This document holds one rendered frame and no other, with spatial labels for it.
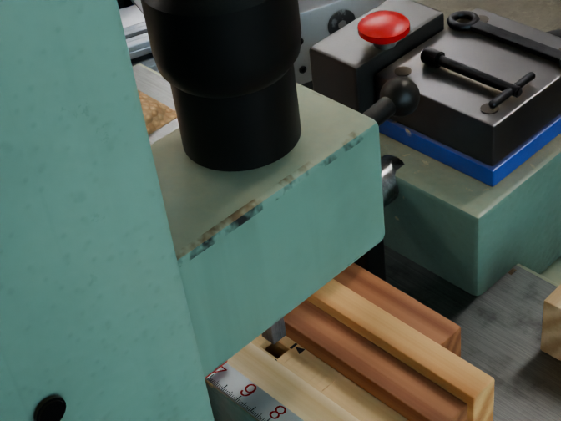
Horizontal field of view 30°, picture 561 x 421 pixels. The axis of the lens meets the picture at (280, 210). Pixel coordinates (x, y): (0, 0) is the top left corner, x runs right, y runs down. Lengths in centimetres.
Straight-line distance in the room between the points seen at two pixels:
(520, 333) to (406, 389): 11
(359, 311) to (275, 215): 12
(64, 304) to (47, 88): 7
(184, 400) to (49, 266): 10
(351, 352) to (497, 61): 20
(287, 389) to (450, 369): 8
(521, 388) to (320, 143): 19
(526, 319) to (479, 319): 3
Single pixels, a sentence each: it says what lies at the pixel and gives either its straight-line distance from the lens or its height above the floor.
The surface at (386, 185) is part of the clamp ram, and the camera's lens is 60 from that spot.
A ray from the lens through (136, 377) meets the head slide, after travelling 36.
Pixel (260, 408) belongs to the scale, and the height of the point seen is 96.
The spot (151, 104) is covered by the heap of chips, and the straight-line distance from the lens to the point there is 78.
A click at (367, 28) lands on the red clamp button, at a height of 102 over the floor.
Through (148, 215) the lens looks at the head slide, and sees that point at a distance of 33.
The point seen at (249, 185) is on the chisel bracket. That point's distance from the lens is 43.
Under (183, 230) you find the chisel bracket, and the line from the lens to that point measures 41.
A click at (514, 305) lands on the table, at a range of 61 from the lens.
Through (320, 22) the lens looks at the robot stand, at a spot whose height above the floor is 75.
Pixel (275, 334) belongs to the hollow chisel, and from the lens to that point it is 52.
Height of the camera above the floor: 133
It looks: 40 degrees down
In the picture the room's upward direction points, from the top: 8 degrees counter-clockwise
